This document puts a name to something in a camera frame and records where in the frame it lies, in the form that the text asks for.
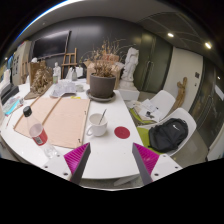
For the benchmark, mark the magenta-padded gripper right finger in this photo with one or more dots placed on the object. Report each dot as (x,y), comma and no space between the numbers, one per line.
(146,160)

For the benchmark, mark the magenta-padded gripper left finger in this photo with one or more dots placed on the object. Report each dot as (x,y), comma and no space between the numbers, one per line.
(76,160)

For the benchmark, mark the clear red-labelled drink bottle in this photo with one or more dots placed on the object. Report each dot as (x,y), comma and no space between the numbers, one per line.
(38,133)

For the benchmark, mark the black backpack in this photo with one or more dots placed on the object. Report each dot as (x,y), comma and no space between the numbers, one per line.
(168,133)

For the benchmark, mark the flat round red coaster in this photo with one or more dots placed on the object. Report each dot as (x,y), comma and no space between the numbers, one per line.
(122,132)

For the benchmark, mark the white mug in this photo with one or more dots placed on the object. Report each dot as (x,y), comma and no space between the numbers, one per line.
(96,129)

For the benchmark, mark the large wooden drawing board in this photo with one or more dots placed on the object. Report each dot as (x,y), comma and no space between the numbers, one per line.
(63,120)

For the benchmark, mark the pile of papers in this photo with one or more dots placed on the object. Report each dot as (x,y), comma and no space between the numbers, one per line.
(146,110)

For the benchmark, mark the metal spoon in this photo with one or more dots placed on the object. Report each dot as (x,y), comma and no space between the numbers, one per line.
(103,115)

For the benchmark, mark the white chair with green seat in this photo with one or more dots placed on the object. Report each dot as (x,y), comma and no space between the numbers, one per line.
(165,100)
(187,116)

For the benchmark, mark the grey plant saucer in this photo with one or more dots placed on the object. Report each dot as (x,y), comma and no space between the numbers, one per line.
(100,99)

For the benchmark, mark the small white cup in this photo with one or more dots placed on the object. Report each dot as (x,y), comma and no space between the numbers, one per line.
(80,87)

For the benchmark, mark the wooden figure sculpture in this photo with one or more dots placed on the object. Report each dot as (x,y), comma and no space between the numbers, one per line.
(181,93)

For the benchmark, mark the thin red paintbrush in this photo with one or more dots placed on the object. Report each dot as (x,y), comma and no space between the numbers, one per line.
(9,121)

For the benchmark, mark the dried plant in grey pot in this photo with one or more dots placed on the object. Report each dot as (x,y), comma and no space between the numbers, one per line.
(101,86)

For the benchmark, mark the small pale green bottle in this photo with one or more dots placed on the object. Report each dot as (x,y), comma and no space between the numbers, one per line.
(55,79)

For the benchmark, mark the teal flat case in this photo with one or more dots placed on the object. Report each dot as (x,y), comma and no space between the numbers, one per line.
(11,105)

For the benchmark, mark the brown carved wooden sculpture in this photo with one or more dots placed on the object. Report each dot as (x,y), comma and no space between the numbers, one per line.
(40,81)

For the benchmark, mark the small white bust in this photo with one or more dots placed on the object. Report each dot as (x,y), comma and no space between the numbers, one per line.
(57,70)

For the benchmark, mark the cardboard box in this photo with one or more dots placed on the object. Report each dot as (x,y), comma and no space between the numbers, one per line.
(117,71)

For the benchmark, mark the black desktop device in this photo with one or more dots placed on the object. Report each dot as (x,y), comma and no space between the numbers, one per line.
(9,93)

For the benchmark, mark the wooden easel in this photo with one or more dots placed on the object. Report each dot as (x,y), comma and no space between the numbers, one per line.
(24,71)
(69,63)

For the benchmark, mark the white cabinet with pictures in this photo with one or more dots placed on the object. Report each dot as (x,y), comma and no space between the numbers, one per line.
(20,60)

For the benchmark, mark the round ceiling spotlight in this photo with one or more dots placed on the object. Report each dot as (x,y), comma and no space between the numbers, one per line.
(170,35)
(208,45)

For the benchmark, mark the long ceiling light strip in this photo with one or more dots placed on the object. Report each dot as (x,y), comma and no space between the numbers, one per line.
(43,15)

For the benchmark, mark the white plaster statue on pedestal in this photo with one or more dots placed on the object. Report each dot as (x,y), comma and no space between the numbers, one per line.
(130,66)

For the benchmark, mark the black wall screen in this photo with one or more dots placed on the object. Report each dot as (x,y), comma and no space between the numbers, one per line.
(50,45)

